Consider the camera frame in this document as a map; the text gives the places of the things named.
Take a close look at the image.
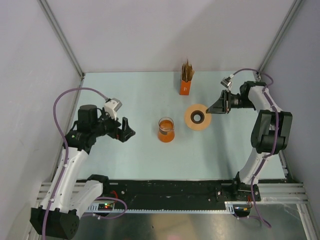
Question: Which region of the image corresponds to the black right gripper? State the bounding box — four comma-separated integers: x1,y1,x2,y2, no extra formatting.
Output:
207,89,256,114

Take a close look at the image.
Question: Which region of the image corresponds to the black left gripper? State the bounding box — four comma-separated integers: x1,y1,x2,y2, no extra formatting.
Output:
91,108,135,142

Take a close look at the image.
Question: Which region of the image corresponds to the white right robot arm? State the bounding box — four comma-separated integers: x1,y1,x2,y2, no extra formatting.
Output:
206,81,293,202

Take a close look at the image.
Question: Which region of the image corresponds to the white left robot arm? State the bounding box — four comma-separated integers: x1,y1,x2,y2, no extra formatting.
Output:
30,104,136,240

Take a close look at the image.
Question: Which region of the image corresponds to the orange coffee filter box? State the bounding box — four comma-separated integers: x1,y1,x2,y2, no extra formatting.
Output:
179,80,192,96

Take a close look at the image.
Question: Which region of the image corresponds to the orange glass carafe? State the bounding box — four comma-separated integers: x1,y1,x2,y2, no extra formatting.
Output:
157,117,175,143

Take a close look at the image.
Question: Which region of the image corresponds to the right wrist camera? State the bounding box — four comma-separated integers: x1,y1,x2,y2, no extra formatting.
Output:
220,76,233,92

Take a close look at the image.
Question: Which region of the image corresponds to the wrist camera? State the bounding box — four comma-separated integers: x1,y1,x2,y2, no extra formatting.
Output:
220,76,233,92
103,98,122,121

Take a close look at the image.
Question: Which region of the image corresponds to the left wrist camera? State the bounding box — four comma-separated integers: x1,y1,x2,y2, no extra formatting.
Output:
103,98,122,121

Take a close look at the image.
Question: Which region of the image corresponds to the white cable duct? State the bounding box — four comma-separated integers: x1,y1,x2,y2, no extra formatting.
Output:
86,201,237,215

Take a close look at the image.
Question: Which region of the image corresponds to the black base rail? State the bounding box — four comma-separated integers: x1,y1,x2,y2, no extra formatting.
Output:
89,175,261,211

